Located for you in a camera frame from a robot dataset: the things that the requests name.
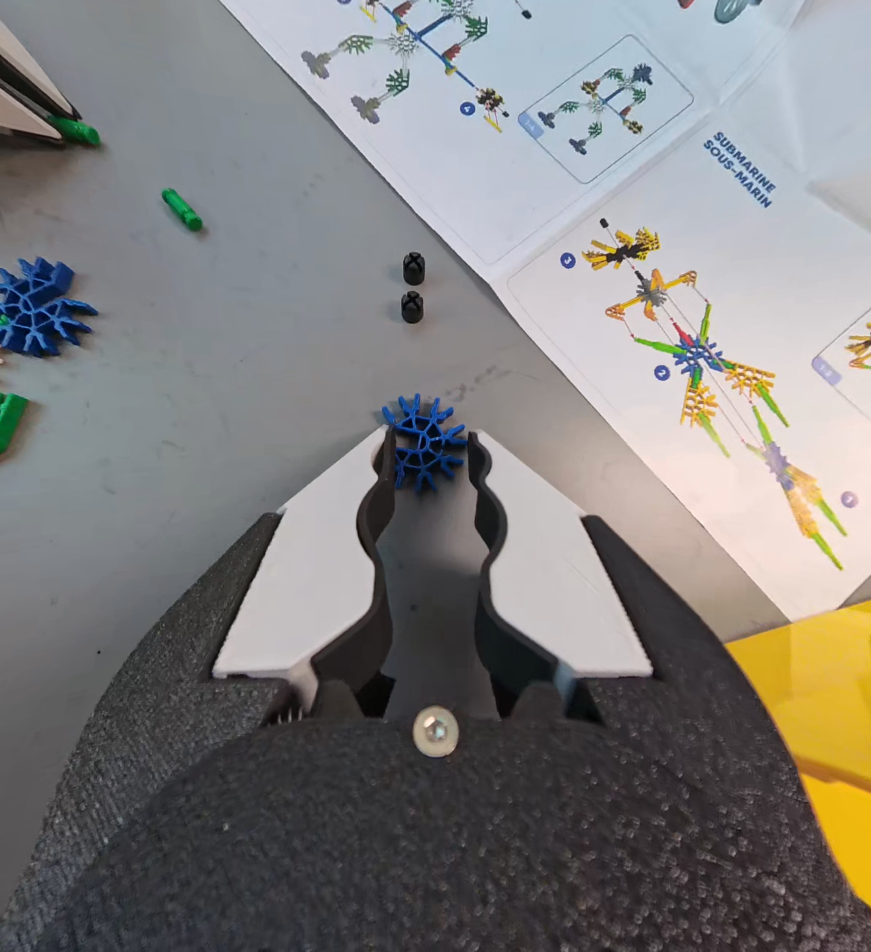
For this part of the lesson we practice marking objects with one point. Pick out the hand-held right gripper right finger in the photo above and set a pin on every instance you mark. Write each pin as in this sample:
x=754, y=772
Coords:
x=562, y=595

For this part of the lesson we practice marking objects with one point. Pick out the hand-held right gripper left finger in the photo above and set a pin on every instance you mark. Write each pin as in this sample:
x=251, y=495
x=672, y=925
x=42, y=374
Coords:
x=309, y=595

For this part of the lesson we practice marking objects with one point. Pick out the blue toy connector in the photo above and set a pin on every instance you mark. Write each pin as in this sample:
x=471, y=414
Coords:
x=34, y=305
x=424, y=442

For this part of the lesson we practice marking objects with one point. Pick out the small black toy connector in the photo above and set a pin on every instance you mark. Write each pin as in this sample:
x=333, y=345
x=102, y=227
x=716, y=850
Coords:
x=412, y=306
x=413, y=268

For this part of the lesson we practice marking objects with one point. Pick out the yellow plastic bin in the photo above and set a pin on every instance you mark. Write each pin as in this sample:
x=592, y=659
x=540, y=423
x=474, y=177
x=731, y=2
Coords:
x=852, y=818

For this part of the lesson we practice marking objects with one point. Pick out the folded paper instruction sheet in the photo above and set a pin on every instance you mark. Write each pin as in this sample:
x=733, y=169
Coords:
x=525, y=208

